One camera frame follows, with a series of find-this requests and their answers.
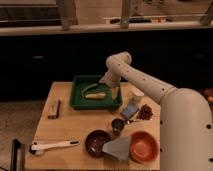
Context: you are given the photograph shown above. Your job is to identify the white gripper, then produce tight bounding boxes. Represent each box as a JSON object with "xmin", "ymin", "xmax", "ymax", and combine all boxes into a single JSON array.
[{"xmin": 99, "ymin": 70, "xmax": 121, "ymax": 100}]

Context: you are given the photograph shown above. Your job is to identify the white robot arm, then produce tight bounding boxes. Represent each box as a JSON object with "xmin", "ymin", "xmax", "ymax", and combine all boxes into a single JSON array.
[{"xmin": 100, "ymin": 52, "xmax": 213, "ymax": 171}]

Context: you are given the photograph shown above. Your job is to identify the green cucumber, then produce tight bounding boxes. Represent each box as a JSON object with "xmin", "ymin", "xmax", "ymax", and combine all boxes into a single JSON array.
[{"xmin": 81, "ymin": 83, "xmax": 98, "ymax": 97}]

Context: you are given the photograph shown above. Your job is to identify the white cup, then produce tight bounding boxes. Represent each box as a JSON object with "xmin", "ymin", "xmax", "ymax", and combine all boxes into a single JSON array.
[{"xmin": 132, "ymin": 88, "xmax": 144, "ymax": 102}]

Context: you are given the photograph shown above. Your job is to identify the metal measuring cup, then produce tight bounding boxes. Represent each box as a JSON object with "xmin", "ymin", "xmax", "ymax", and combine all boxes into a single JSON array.
[{"xmin": 110, "ymin": 117, "xmax": 145, "ymax": 136}]

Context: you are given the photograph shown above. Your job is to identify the green plastic tray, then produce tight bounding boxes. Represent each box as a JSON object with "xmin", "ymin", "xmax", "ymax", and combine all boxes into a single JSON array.
[{"xmin": 70, "ymin": 75, "xmax": 123, "ymax": 110}]

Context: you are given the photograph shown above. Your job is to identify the brown pine cone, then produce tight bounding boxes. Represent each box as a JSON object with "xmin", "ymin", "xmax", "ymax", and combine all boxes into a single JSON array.
[{"xmin": 137, "ymin": 104, "xmax": 153, "ymax": 120}]

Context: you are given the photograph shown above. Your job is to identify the dark purple bowl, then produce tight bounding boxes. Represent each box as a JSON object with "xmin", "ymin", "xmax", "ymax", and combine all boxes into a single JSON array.
[{"xmin": 85, "ymin": 130, "xmax": 111, "ymax": 158}]

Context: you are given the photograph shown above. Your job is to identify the grey folded cloth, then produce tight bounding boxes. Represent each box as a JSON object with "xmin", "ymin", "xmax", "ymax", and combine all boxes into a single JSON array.
[{"xmin": 102, "ymin": 136, "xmax": 131, "ymax": 162}]

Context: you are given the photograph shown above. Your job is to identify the orange bowl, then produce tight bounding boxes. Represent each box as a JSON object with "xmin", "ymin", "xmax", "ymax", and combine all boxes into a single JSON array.
[{"xmin": 130, "ymin": 131, "xmax": 159, "ymax": 163}]

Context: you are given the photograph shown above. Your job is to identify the black chair back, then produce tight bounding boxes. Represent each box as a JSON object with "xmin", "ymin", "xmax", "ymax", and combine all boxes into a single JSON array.
[{"xmin": 10, "ymin": 139, "xmax": 25, "ymax": 171}]

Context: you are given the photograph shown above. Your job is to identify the white handled brush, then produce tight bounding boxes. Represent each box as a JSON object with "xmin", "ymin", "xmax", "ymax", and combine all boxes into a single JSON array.
[{"xmin": 29, "ymin": 141, "xmax": 80, "ymax": 155}]

